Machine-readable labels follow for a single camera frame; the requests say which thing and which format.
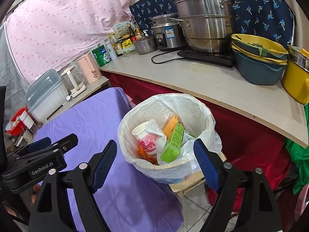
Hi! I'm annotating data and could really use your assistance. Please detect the pink white paper cup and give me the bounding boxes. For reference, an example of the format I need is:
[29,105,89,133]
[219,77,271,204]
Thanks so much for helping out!
[132,122,157,155]

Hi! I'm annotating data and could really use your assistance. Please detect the orange chip wrapper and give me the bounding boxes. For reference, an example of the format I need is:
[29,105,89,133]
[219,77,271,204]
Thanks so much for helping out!
[138,146,159,165]

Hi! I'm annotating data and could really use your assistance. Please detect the green wasabi box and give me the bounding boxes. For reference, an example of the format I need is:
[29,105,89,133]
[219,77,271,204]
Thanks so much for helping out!
[160,123,184,163]

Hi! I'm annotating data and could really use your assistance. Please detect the orange foam net sleeve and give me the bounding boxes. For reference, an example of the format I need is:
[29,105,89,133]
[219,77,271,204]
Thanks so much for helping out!
[163,116,179,139]

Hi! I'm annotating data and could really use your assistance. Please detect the green white milk carton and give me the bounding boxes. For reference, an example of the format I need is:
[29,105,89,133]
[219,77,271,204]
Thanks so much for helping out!
[181,131,196,147]

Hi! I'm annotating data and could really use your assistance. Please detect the white trash bag bin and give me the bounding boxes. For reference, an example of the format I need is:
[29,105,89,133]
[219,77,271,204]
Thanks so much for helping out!
[118,93,222,184]

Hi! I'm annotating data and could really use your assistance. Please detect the person's left hand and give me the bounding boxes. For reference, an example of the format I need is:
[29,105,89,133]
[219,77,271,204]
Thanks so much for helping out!
[3,184,40,220]

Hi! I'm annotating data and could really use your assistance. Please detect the red plastic basin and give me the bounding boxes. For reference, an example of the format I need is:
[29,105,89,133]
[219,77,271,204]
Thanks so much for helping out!
[6,107,28,137]

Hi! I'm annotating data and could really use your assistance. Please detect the white plastic cup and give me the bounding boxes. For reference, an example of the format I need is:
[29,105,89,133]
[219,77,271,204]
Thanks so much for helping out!
[19,111,34,129]

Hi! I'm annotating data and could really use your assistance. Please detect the dish box with grey lid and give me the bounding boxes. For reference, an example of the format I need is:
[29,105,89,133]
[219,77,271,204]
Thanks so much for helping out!
[25,69,69,123]

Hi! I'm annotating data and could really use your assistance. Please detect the white glass electric kettle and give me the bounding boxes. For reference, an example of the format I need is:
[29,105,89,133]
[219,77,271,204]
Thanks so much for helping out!
[60,66,86,98]

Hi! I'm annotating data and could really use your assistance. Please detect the red curtain under counter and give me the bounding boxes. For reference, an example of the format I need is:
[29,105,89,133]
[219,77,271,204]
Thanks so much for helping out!
[101,71,293,213]

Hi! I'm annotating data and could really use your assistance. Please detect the purple tablecloth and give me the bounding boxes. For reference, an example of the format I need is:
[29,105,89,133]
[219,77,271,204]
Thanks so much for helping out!
[29,87,183,231]

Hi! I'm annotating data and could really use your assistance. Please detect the pink electric kettle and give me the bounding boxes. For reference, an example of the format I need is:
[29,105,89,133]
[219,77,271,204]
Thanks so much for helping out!
[77,53,102,84]

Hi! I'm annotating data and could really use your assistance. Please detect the green tin can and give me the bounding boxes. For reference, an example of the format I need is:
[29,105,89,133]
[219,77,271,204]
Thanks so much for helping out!
[91,44,112,67]

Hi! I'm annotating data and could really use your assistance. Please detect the white thermos bottle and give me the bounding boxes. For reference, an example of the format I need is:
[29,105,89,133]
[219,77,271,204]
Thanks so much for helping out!
[105,40,118,60]

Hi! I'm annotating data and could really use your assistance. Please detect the dark soy sauce bottle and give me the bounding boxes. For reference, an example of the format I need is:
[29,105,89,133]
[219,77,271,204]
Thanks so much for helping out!
[112,38,123,57]

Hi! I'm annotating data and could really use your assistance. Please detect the pink dotted cloth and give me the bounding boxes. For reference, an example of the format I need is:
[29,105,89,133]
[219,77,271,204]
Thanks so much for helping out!
[6,0,132,84]

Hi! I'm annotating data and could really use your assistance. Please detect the yellow seasoning packet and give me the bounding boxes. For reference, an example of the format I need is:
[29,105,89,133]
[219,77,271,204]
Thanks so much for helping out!
[121,38,133,49]

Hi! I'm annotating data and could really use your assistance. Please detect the white box on shelf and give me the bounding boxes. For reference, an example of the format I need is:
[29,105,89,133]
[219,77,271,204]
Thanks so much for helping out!
[112,21,131,39]

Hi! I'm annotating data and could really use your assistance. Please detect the small steel pot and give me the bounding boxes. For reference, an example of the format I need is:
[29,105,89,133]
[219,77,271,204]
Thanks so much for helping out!
[134,36,158,55]

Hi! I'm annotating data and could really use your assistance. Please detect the yellow enamel pot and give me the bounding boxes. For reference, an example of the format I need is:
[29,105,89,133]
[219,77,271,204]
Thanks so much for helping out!
[281,45,308,105]

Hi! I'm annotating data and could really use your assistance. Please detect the teal yellow colander bowls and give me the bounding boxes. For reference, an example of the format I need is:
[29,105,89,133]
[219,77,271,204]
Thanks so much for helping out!
[231,34,289,86]

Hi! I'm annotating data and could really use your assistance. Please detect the steel rice cooker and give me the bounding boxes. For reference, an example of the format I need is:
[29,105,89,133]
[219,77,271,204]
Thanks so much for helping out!
[151,13,188,50]

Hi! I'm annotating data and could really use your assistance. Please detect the black induction cooker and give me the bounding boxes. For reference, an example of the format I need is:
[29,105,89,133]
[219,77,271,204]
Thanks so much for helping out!
[177,48,236,67]

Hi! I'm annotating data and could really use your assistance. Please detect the large steel steamer pot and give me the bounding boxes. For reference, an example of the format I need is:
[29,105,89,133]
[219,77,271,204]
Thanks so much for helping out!
[174,0,243,53]

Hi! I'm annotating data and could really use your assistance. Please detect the navy floral cloth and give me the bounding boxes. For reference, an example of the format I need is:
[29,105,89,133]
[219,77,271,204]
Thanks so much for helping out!
[130,0,295,47]

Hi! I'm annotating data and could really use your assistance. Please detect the black power cable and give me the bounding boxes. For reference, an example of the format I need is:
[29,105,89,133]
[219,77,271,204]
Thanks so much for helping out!
[151,52,184,65]

